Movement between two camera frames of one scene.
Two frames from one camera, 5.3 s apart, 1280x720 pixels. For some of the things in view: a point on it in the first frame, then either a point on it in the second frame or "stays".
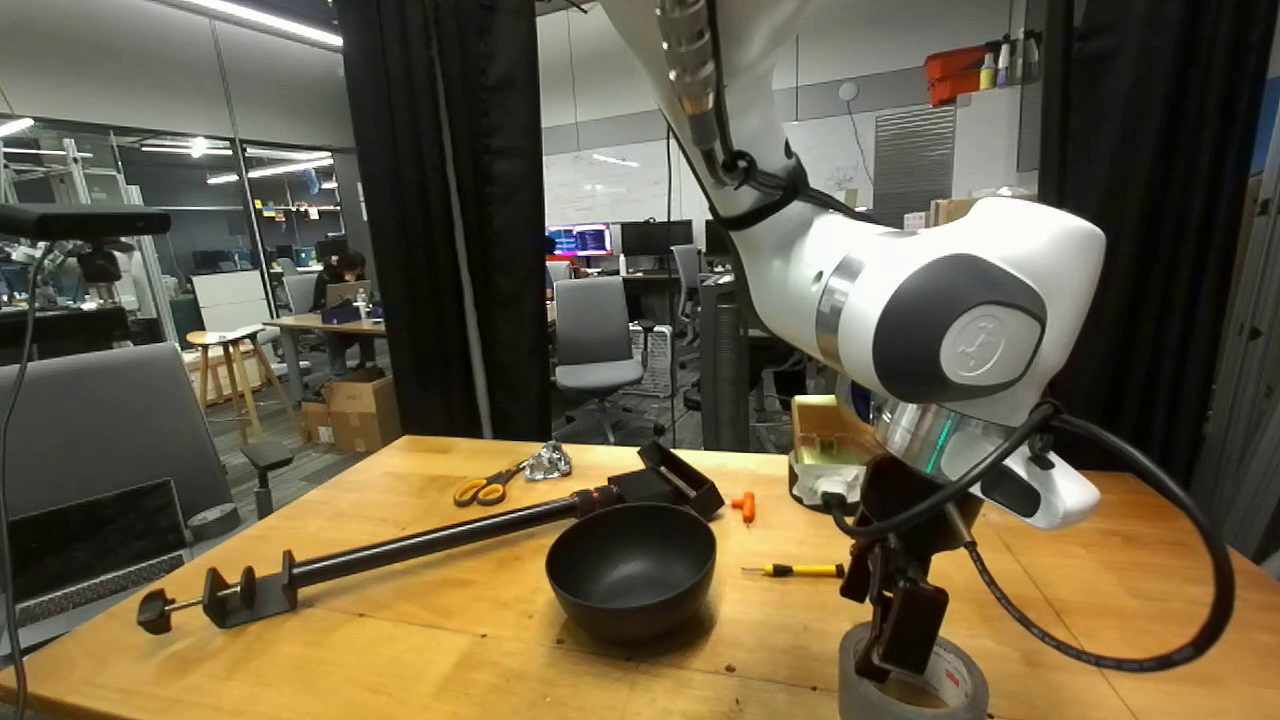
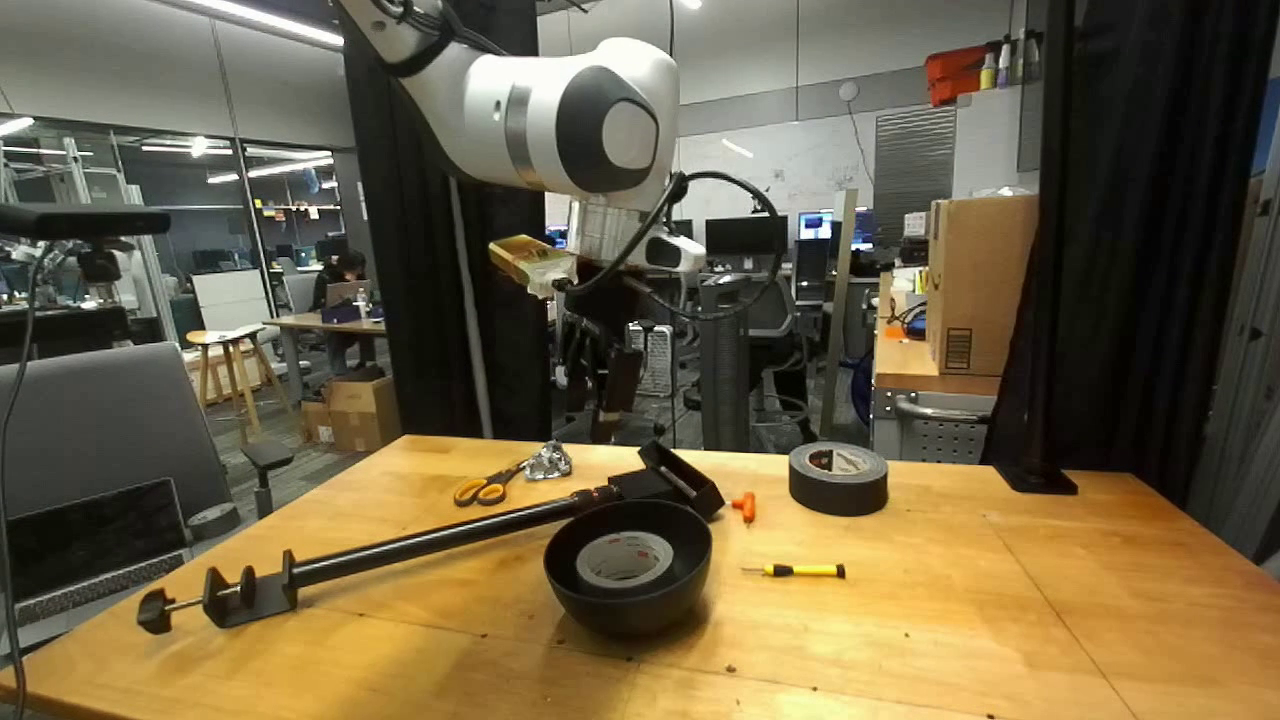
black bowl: (634, 572) stays
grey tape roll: (948, 682) -> (626, 557)
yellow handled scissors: (490, 488) stays
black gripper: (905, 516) -> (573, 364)
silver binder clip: (550, 465) stays
